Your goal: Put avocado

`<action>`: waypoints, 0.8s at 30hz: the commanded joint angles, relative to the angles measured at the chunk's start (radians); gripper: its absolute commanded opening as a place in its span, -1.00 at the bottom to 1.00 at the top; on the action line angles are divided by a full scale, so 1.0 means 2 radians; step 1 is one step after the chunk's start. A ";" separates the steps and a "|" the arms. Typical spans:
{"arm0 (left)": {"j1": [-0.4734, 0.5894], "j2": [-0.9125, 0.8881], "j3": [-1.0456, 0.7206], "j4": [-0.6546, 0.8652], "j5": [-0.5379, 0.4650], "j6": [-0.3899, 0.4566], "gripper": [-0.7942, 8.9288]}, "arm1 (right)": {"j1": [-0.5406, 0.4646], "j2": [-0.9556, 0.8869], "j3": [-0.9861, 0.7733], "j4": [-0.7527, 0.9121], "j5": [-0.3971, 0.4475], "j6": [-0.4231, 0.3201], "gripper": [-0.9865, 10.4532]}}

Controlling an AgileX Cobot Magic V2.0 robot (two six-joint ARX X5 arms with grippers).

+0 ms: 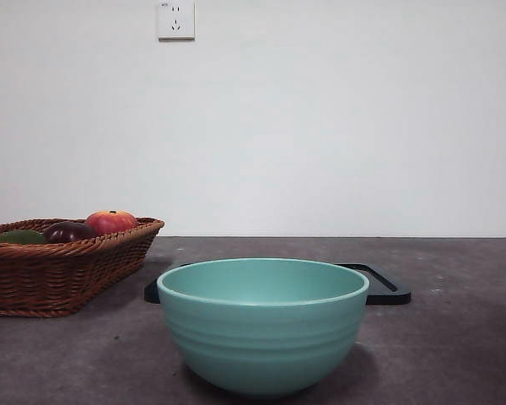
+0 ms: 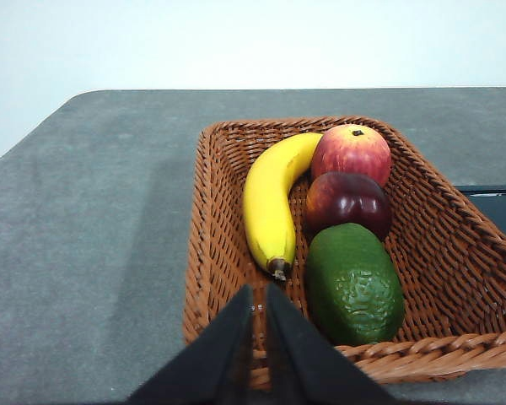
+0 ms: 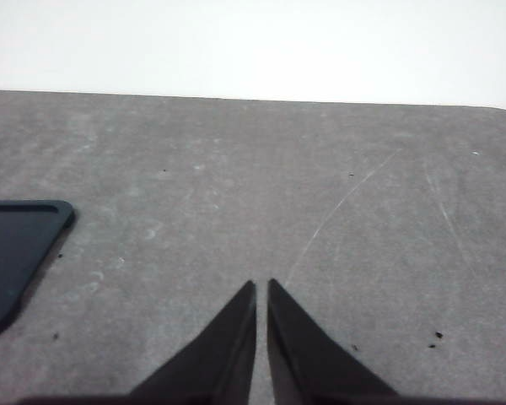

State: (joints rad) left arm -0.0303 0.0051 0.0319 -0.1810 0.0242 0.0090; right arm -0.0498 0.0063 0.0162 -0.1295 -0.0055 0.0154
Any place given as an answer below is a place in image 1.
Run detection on brown wicker basket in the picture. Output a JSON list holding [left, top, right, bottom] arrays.
[[0, 217, 165, 318]]

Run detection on teal ceramic bowl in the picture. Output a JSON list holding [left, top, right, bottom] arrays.
[[156, 257, 370, 401]]

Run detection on dark red apple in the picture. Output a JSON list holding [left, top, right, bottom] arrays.
[[42, 221, 98, 245]]

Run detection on white wall socket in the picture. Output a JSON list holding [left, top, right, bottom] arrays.
[[158, 1, 196, 42]]

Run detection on red orange apple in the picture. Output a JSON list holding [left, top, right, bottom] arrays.
[[84, 209, 139, 236]]

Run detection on green avocado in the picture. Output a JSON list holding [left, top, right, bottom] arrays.
[[0, 229, 48, 246]]

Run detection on dark rectangular tray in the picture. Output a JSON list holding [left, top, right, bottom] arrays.
[[143, 262, 412, 306]]

